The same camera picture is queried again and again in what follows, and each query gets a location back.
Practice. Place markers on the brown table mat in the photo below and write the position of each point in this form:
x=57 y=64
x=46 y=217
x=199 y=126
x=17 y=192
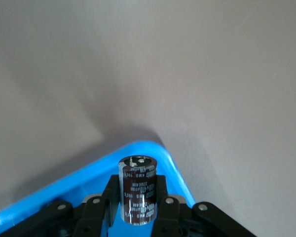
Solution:
x=148 y=61

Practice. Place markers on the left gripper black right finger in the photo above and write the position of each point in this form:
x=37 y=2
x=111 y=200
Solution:
x=167 y=214

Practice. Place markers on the blue plastic tray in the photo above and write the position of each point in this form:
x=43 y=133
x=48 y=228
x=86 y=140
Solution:
x=150 y=148

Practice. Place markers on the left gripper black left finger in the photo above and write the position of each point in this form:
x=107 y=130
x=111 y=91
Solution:
x=96 y=214

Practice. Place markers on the dark brown electrolytic capacitor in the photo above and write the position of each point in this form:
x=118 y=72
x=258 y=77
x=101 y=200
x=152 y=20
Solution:
x=138 y=192

